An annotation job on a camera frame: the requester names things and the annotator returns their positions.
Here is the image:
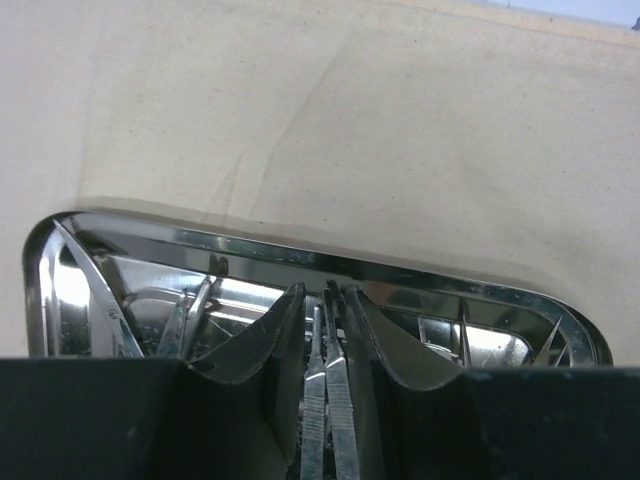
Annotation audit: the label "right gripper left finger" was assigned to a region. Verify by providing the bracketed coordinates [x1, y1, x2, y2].
[164, 283, 306, 479]

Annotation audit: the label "steel instrument tray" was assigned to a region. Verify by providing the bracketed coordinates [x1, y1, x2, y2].
[22, 210, 614, 480]

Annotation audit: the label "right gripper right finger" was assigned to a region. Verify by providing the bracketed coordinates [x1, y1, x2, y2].
[340, 286, 480, 479]

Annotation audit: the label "beige cloth wrap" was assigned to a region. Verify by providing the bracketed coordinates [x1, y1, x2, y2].
[1, 1, 639, 365]

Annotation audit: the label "steel forceps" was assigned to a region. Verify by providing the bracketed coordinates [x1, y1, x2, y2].
[156, 275, 222, 361]

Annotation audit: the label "steel scissors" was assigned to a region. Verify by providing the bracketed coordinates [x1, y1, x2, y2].
[52, 217, 151, 360]

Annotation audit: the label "steel scalpel handle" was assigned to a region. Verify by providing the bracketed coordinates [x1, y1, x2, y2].
[323, 288, 360, 480]
[300, 305, 325, 480]

